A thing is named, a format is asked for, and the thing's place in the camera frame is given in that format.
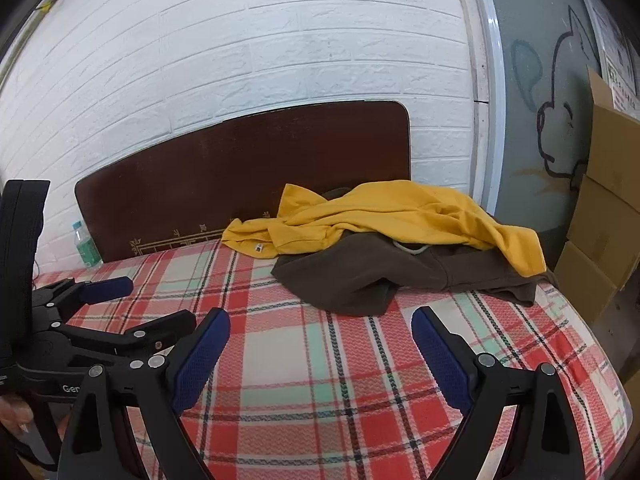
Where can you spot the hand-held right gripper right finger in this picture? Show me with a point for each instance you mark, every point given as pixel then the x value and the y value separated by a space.
pixel 440 360

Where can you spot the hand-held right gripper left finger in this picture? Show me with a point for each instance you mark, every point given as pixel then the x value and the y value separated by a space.
pixel 200 360

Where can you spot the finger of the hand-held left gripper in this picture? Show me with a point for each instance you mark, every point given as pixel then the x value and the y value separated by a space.
pixel 112 288
pixel 160 327

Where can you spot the yellow shirt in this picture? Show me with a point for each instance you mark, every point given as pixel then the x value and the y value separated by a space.
pixel 400 210

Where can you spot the person's left hand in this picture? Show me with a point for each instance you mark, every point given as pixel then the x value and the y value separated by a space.
pixel 15 415

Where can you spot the green label water bottle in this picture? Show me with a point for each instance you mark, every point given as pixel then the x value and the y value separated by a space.
pixel 87 250

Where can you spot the red plaid blanket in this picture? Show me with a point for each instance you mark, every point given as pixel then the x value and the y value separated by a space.
pixel 310 385

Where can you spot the dark brown garment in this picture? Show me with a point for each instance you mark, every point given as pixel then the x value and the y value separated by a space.
pixel 350 270

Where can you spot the brown wooden headboard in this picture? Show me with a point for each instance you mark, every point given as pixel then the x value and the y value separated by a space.
pixel 225 170

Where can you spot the cardboard box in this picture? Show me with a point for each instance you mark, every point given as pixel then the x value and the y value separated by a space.
pixel 585 275
pixel 605 230
pixel 615 150

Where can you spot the grey door with cartoon drawing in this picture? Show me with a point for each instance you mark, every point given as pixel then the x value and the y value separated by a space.
pixel 530 110

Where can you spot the white door frame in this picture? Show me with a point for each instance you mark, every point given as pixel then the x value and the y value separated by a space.
pixel 487 85

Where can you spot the paper notices on wall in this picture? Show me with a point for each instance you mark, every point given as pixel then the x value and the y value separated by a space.
pixel 620 60

